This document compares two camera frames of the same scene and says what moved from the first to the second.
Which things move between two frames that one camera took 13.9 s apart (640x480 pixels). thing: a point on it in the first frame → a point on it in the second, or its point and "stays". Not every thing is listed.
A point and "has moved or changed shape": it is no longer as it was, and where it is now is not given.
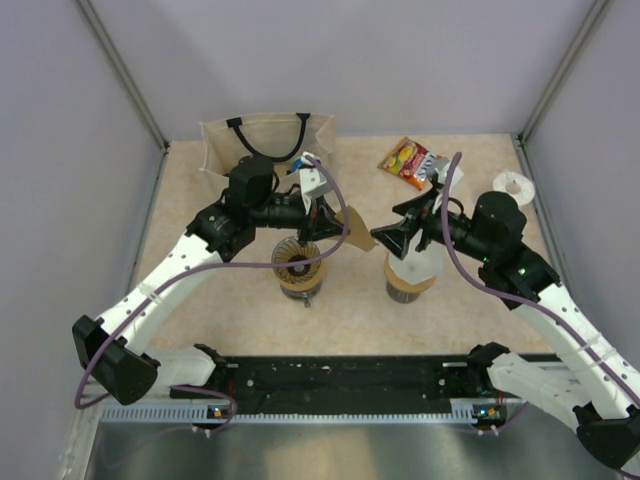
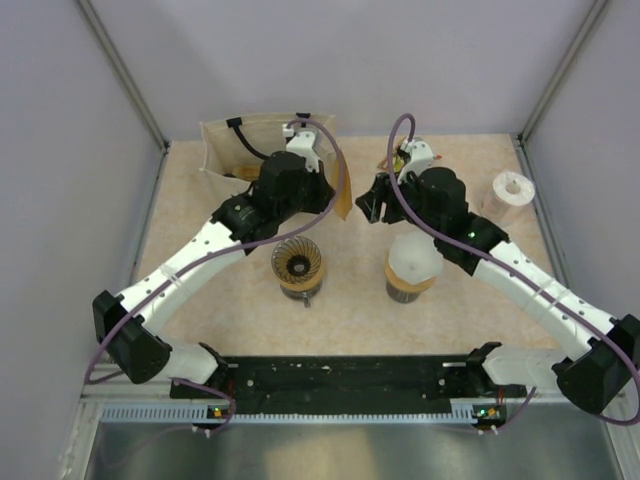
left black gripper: x=321 y=223 → x=324 y=192
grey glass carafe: x=402 y=297 stays
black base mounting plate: x=404 y=378 stays
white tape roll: x=520 y=187 stays
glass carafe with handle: x=304 y=296 stays
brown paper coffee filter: x=358 y=233 has moved or changed shape
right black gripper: x=418 y=214 → x=385 y=192
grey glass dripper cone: x=289 y=250 stays
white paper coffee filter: x=417 y=266 stays
